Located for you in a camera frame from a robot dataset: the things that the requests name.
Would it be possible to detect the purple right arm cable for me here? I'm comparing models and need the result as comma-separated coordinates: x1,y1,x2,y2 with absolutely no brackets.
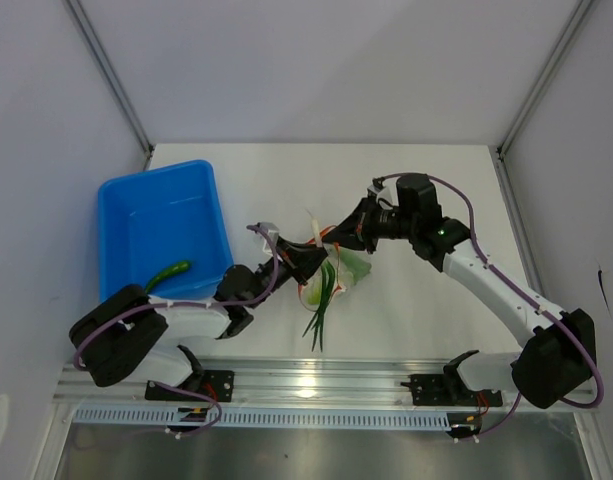
375,172,606,444

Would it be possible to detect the left aluminium frame post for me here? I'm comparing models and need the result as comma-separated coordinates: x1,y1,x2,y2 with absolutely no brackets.
62,0,155,171

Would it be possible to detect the clear zip top bag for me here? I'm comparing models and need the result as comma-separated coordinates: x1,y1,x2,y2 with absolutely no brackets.
297,243,372,312

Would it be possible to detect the white slotted cable duct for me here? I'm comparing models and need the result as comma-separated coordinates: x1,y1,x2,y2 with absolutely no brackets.
74,406,451,431

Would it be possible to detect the right aluminium frame post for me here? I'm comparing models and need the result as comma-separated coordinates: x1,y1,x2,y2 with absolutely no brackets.
489,0,600,294

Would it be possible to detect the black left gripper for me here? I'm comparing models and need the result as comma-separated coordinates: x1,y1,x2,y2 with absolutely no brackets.
245,236,331,310

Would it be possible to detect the aluminium frame post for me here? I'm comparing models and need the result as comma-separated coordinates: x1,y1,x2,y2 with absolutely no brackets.
62,0,155,171
489,0,600,294

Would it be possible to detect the aluminium mounting rail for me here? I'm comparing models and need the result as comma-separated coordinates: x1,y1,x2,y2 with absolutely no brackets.
53,357,600,414

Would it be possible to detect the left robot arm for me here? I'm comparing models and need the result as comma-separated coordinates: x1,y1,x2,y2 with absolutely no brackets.
68,237,328,387

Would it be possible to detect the green lettuce leaf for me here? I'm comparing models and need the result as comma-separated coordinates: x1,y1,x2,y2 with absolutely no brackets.
335,247,372,292

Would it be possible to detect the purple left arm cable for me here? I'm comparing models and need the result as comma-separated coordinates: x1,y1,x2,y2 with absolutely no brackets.
71,223,282,441

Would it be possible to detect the white cauliflower with leaves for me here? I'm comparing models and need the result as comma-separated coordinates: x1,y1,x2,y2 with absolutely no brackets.
297,274,347,312

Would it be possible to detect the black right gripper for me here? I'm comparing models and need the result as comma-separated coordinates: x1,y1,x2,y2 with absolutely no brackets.
321,193,417,255

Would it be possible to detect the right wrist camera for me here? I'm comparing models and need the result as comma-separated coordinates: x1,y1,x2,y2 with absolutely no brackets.
367,177,392,203

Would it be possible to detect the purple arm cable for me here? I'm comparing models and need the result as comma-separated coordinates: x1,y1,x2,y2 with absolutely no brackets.
71,223,282,441
375,172,606,444

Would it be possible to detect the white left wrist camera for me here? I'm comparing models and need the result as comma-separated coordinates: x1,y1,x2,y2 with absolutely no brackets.
256,222,280,255

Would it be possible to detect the green onion stalk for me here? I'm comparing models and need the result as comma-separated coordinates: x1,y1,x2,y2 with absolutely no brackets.
298,216,337,352

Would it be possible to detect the green chili pepper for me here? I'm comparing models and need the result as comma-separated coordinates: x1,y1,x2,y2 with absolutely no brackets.
144,260,192,294

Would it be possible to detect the blue plastic bin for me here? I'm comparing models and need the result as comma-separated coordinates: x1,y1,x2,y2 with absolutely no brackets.
97,160,233,301

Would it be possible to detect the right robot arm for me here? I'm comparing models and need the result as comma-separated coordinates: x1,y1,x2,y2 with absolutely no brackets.
322,173,605,409

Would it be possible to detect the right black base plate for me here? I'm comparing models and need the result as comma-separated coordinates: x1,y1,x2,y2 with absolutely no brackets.
400,374,503,407

